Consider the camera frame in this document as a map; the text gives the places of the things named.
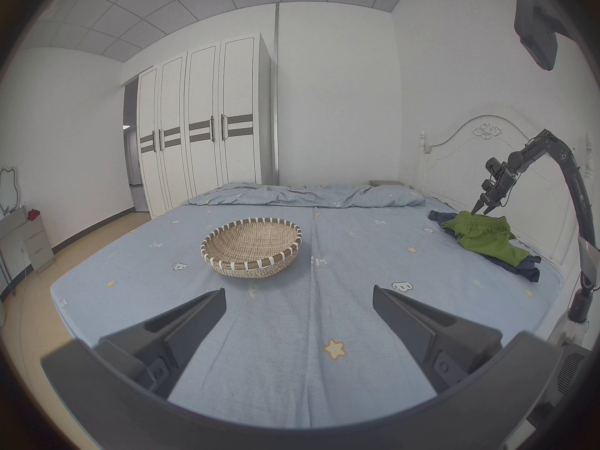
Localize green shorts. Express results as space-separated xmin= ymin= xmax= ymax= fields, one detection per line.
xmin=442 ymin=210 xmax=530 ymax=267

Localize grey chest of drawers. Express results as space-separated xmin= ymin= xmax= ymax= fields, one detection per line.
xmin=0 ymin=207 xmax=54 ymax=275

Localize white framed mirror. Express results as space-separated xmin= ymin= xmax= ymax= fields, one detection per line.
xmin=0 ymin=167 xmax=19 ymax=215

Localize round woven basket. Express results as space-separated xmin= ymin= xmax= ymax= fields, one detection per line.
xmin=201 ymin=217 xmax=303 ymax=279

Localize dark blue T-shirt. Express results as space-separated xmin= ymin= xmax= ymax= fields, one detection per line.
xmin=428 ymin=210 xmax=542 ymax=283

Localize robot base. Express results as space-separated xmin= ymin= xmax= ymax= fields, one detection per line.
xmin=525 ymin=317 xmax=600 ymax=444

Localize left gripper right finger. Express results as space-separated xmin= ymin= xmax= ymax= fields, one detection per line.
xmin=372 ymin=285 xmax=503 ymax=397

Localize pale blue quilt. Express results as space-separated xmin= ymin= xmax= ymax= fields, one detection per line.
xmin=182 ymin=182 xmax=439 ymax=210

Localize white wardrobe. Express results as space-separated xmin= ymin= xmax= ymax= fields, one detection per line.
xmin=137 ymin=33 xmax=277 ymax=217

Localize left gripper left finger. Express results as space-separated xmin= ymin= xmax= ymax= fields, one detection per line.
xmin=96 ymin=288 xmax=228 ymax=399

